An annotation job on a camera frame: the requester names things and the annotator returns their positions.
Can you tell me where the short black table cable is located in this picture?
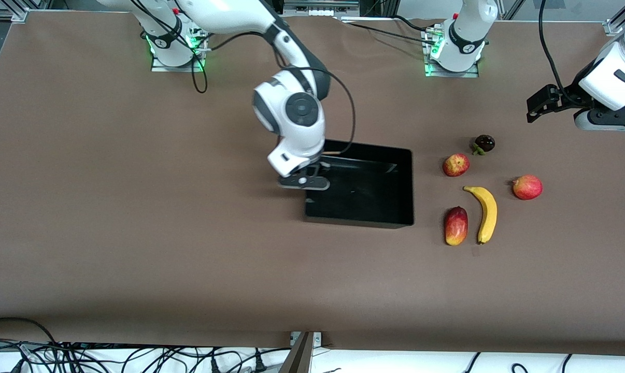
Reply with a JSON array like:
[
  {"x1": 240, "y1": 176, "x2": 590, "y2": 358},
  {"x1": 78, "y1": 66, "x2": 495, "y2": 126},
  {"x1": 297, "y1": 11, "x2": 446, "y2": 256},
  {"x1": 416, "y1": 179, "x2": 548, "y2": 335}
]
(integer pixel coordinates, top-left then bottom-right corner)
[{"x1": 392, "y1": 15, "x2": 433, "y2": 34}]

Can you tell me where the dark grey metal post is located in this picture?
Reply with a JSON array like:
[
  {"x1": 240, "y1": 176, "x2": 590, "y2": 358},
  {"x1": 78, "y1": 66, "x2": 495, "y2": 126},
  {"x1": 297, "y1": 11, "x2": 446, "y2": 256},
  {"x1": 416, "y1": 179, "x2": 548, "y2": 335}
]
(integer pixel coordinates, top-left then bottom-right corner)
[{"x1": 278, "y1": 332, "x2": 314, "y2": 373}]

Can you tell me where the small red yellow apple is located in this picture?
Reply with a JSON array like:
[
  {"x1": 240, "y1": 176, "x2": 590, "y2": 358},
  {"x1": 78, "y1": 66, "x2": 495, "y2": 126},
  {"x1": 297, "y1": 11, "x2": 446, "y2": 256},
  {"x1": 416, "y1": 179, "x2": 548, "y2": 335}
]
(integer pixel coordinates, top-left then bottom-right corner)
[{"x1": 442, "y1": 153, "x2": 471, "y2": 178}]

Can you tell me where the black rectangular plastic box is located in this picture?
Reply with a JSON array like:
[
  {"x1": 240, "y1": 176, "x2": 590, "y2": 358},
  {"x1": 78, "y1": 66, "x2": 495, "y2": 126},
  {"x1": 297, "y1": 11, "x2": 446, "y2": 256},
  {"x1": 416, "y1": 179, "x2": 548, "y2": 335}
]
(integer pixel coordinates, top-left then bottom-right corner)
[{"x1": 303, "y1": 139, "x2": 415, "y2": 229}]

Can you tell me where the white power strip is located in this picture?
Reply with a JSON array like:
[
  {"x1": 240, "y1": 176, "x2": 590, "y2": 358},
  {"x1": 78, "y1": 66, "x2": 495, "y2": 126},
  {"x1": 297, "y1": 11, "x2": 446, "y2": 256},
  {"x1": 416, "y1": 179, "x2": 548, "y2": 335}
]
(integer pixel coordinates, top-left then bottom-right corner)
[{"x1": 283, "y1": 0, "x2": 361, "y2": 17}]

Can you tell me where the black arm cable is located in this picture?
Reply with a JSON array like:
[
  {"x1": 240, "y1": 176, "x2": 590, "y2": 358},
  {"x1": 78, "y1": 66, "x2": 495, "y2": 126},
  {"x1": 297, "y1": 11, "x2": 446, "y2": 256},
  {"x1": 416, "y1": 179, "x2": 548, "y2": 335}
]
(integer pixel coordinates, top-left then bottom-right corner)
[
  {"x1": 190, "y1": 23, "x2": 357, "y2": 156},
  {"x1": 538, "y1": 0, "x2": 584, "y2": 100}
]

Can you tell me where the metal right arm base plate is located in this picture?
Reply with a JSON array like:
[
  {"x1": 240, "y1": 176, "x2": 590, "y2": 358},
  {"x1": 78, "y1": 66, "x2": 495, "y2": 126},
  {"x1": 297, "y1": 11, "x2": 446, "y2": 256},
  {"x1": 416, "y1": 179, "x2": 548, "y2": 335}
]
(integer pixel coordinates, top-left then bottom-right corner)
[{"x1": 150, "y1": 30, "x2": 206, "y2": 73}]

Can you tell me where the metal table edge bracket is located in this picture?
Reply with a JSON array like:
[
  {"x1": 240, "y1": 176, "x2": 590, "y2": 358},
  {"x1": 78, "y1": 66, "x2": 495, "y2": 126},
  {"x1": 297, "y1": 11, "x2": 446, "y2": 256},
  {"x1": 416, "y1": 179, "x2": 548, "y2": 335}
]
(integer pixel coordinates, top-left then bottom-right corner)
[{"x1": 290, "y1": 331, "x2": 323, "y2": 348}]

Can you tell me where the red apple on right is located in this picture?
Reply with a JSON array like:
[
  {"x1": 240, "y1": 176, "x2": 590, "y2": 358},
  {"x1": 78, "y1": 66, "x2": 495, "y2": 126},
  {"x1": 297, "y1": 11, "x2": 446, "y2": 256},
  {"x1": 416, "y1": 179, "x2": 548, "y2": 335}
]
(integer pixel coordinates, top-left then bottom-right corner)
[{"x1": 512, "y1": 175, "x2": 544, "y2": 200}]

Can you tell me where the red yellow mango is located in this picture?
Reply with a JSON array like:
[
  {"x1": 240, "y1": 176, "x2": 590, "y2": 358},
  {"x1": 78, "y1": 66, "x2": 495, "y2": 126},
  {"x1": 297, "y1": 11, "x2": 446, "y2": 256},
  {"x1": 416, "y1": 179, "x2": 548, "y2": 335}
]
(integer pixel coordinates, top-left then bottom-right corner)
[{"x1": 444, "y1": 206, "x2": 469, "y2": 246}]

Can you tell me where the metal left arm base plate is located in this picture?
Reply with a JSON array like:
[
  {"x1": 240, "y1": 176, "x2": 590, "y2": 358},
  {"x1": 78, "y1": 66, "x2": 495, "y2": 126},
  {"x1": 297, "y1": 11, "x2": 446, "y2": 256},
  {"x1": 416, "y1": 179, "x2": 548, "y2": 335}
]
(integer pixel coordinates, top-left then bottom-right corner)
[{"x1": 424, "y1": 30, "x2": 480, "y2": 78}]

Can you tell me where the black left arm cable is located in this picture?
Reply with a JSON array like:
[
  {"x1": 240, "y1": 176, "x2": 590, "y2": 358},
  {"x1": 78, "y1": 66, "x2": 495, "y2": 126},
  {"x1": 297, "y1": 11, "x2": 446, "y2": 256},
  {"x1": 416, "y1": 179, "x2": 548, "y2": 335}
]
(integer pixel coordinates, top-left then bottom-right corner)
[{"x1": 538, "y1": 0, "x2": 584, "y2": 100}]

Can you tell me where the brown table cover mat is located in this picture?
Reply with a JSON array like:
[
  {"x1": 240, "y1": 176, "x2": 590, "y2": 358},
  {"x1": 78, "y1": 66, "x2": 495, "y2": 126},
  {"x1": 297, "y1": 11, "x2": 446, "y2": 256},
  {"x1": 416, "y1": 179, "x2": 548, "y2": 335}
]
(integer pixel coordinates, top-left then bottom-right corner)
[{"x1": 0, "y1": 10, "x2": 625, "y2": 357}]

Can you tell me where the aluminium frame profile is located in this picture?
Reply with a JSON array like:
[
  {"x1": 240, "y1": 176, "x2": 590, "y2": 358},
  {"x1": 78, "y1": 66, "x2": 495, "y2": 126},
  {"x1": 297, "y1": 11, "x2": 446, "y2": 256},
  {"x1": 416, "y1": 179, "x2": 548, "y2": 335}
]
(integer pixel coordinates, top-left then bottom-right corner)
[
  {"x1": 603, "y1": 0, "x2": 625, "y2": 37},
  {"x1": 0, "y1": 0, "x2": 31, "y2": 22}
]

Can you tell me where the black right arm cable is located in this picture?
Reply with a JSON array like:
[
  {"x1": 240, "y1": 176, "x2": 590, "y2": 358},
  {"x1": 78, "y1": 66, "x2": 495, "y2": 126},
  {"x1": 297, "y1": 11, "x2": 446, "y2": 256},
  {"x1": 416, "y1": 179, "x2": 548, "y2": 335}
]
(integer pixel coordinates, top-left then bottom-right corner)
[{"x1": 190, "y1": 23, "x2": 357, "y2": 156}]

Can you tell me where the dark purple mangosteen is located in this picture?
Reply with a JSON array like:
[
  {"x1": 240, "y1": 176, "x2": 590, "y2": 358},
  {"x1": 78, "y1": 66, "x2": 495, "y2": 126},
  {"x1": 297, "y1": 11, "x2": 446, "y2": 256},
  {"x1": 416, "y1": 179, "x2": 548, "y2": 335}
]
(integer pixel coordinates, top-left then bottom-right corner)
[{"x1": 472, "y1": 134, "x2": 496, "y2": 156}]

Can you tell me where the yellow banana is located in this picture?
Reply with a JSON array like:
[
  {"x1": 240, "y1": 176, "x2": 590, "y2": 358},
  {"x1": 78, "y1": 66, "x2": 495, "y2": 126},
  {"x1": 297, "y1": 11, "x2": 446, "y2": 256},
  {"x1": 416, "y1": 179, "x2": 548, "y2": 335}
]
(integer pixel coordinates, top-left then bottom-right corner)
[{"x1": 463, "y1": 185, "x2": 499, "y2": 245}]

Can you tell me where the long black table cable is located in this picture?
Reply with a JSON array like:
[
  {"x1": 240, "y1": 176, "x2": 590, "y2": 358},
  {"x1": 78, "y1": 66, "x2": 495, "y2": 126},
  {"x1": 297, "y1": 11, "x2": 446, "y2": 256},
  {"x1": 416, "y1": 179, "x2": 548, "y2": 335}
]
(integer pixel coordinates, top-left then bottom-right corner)
[{"x1": 337, "y1": 20, "x2": 438, "y2": 46}]

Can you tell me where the black arched floor cable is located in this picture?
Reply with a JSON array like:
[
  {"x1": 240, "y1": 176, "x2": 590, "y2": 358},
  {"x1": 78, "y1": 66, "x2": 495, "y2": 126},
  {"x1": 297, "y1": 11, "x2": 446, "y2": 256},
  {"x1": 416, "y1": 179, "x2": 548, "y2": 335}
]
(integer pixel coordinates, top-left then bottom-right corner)
[{"x1": 0, "y1": 317, "x2": 60, "y2": 347}]

